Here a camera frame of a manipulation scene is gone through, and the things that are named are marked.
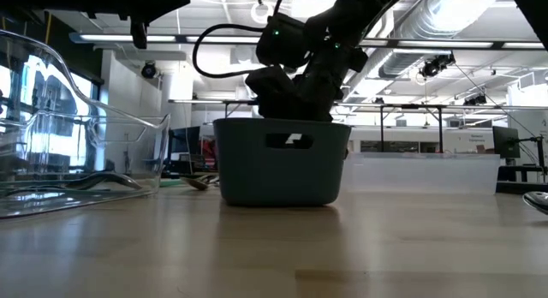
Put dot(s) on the dark teal plastic bin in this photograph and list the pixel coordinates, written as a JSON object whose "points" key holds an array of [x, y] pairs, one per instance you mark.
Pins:
{"points": [[257, 174]]}

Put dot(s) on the dark round object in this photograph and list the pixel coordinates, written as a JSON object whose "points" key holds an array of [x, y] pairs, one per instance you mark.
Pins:
{"points": [[537, 203]]}

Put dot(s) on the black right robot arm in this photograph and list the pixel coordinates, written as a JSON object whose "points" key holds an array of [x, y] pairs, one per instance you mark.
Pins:
{"points": [[364, 11]]}

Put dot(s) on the dark background monitor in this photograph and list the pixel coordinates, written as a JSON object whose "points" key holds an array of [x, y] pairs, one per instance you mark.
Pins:
{"points": [[184, 139]]}

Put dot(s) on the black rig bar with lights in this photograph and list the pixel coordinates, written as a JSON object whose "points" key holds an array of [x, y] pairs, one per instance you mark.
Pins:
{"points": [[445, 44]]}

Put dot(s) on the clear plastic bin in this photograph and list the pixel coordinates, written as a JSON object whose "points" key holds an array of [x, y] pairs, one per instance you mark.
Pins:
{"points": [[43, 161]]}

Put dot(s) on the black computer monitor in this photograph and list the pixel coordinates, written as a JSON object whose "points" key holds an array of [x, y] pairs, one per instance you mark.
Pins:
{"points": [[506, 142]]}

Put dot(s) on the black background desk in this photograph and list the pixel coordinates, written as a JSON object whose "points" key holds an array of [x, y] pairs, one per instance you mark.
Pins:
{"points": [[522, 186]]}

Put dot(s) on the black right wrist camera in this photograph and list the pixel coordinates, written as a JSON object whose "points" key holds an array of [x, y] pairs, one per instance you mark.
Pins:
{"points": [[272, 92]]}

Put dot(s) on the black round ceiling camera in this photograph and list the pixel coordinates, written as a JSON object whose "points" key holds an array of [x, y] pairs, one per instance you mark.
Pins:
{"points": [[149, 70]]}

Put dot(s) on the low black rack frame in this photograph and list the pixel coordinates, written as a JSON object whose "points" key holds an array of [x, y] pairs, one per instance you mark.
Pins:
{"points": [[235, 102]]}

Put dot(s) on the silver ventilation duct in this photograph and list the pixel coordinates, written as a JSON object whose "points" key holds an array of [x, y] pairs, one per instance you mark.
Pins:
{"points": [[402, 62]]}

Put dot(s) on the tall black rack frame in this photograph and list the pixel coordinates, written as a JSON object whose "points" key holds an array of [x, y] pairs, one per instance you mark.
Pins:
{"points": [[411, 106]]}

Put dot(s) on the black ceiling camera cluster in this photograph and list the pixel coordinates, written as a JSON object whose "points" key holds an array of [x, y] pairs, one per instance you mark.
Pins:
{"points": [[434, 67]]}

